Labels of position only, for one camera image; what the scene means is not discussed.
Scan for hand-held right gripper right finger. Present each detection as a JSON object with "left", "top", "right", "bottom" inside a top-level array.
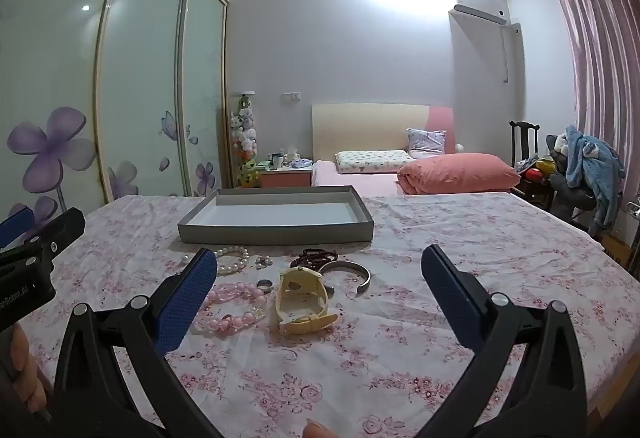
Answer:
[{"left": 415, "top": 244, "right": 589, "bottom": 438}]

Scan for red and yellow toys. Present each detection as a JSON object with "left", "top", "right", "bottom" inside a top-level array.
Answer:
[{"left": 519, "top": 157, "right": 557, "bottom": 183}]

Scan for grey cardboard box tray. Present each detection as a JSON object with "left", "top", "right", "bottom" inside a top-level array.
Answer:
[{"left": 177, "top": 185, "right": 375, "bottom": 247}]

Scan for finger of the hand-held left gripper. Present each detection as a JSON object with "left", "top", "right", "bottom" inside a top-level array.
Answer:
[
  {"left": 0, "top": 206, "right": 36, "bottom": 249},
  {"left": 0, "top": 207, "right": 87, "bottom": 281}
]

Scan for pink nightstand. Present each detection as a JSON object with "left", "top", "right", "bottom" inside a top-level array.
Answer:
[{"left": 257, "top": 161, "right": 315, "bottom": 189}]

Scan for dark wooden chair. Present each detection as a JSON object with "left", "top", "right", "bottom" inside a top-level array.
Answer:
[{"left": 508, "top": 120, "right": 542, "bottom": 199}]

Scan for pink bed sheet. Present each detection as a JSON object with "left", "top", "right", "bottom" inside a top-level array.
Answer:
[{"left": 312, "top": 160, "right": 407, "bottom": 189}]

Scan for small lilac pillow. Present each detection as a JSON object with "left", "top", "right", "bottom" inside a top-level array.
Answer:
[{"left": 405, "top": 128, "right": 448, "bottom": 160}]

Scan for pink folded quilt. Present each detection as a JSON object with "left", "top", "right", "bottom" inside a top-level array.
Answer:
[{"left": 397, "top": 153, "right": 522, "bottom": 197}]

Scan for white pipe cover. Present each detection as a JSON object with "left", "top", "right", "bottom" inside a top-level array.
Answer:
[{"left": 500, "top": 22, "right": 521, "bottom": 84}]

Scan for white printed pillow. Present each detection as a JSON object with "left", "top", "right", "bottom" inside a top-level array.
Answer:
[{"left": 333, "top": 149, "right": 415, "bottom": 175}]

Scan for blue fleece garment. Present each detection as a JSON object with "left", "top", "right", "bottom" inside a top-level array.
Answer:
[{"left": 564, "top": 125, "right": 627, "bottom": 229}]

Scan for beige and pink headboard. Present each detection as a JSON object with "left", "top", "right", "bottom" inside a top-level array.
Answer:
[{"left": 311, "top": 104, "right": 455, "bottom": 162}]

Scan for pink bead bracelet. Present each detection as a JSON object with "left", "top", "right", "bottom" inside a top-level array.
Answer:
[{"left": 194, "top": 282, "right": 269, "bottom": 334}]

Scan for cream wrist watch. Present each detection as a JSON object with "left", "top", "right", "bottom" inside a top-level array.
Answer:
[{"left": 273, "top": 267, "right": 340, "bottom": 335}]

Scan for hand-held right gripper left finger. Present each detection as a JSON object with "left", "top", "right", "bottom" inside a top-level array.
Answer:
[{"left": 52, "top": 247, "right": 219, "bottom": 438}]

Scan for white air conditioner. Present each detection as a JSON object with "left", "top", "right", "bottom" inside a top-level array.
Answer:
[{"left": 448, "top": 0, "right": 507, "bottom": 26}]

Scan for person's right hand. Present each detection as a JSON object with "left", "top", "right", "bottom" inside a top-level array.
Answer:
[{"left": 304, "top": 420, "right": 343, "bottom": 438}]

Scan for pink curtain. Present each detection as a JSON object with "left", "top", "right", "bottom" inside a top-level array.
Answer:
[{"left": 554, "top": 0, "right": 640, "bottom": 201}]

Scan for stack of plush toys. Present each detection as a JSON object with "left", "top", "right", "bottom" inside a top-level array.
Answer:
[{"left": 229, "top": 92, "right": 260, "bottom": 189}]

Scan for person's left hand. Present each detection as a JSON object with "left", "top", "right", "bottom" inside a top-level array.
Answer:
[{"left": 0, "top": 323, "right": 48, "bottom": 414}]

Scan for silver cuff bangle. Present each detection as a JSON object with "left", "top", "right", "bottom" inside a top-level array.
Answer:
[{"left": 318, "top": 261, "right": 372, "bottom": 295}]

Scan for white pearl bracelet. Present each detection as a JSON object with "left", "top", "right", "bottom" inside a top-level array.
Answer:
[{"left": 183, "top": 245, "right": 250, "bottom": 275}]

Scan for dark red bead bracelet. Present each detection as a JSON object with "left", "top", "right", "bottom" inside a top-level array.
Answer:
[{"left": 289, "top": 247, "right": 341, "bottom": 269}]

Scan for flower-print sliding wardrobe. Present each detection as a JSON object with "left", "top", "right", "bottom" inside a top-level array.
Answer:
[{"left": 0, "top": 0, "right": 234, "bottom": 219}]

